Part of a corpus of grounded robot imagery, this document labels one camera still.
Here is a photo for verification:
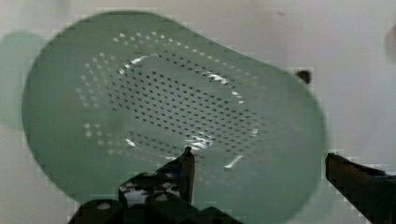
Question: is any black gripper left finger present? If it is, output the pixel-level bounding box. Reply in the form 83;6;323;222
67;147;243;224

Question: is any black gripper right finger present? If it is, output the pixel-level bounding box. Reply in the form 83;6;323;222
325;153;396;224

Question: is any green plastic strainer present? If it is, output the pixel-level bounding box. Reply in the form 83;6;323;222
0;10;329;224

